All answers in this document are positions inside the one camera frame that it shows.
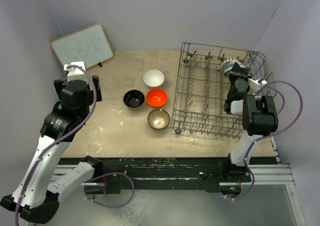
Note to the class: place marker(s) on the grey wire dish rack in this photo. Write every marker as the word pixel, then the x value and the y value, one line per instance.
pixel 201 89

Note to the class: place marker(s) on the brown glazed bowl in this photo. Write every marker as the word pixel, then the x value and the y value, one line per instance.
pixel 158 119

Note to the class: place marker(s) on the blue patterned bowl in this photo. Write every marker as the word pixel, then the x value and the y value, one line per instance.
pixel 228 65

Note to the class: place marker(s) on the yellow framed whiteboard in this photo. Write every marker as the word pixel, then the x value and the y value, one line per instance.
pixel 89 45

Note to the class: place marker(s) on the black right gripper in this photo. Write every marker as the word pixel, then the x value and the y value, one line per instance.
pixel 238 72

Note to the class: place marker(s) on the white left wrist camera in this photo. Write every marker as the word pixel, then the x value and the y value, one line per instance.
pixel 75 73

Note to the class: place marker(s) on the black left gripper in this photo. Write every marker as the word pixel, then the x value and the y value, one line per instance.
pixel 59 83

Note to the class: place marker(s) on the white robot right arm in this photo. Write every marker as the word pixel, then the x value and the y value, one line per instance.
pixel 259 114

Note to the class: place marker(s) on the black glossy bowl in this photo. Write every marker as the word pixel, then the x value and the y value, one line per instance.
pixel 133 99

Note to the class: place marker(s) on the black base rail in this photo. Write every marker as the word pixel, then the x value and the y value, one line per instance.
pixel 168 173

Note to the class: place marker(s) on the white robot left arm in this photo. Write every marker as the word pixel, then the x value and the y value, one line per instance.
pixel 37 198

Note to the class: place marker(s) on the white orange rimmed striped bowl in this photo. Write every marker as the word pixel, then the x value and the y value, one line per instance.
pixel 228 60

